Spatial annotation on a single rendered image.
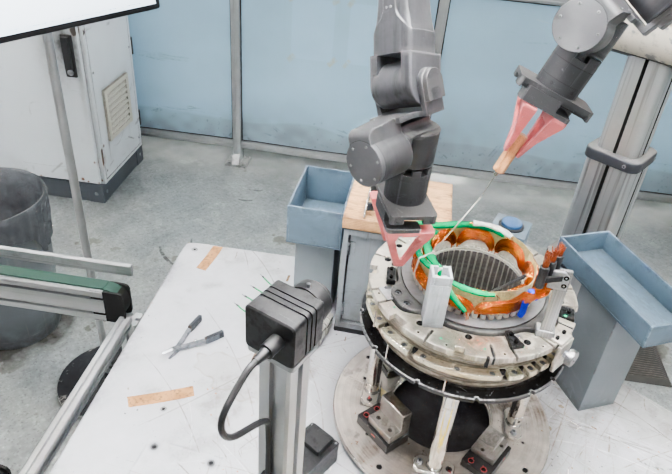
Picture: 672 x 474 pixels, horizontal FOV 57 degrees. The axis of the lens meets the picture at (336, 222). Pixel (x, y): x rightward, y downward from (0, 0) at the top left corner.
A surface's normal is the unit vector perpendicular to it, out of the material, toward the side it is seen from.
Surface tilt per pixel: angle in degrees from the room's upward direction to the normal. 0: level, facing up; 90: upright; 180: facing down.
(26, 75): 90
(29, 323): 93
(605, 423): 0
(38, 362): 0
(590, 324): 90
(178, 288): 0
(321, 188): 90
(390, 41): 76
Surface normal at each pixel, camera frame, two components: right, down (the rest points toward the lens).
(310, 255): -0.17, 0.53
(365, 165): -0.70, 0.35
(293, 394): 0.84, 0.35
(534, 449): 0.07, -0.83
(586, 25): -0.53, 0.20
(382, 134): 0.68, 0.07
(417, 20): 0.62, -0.14
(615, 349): 0.29, 0.54
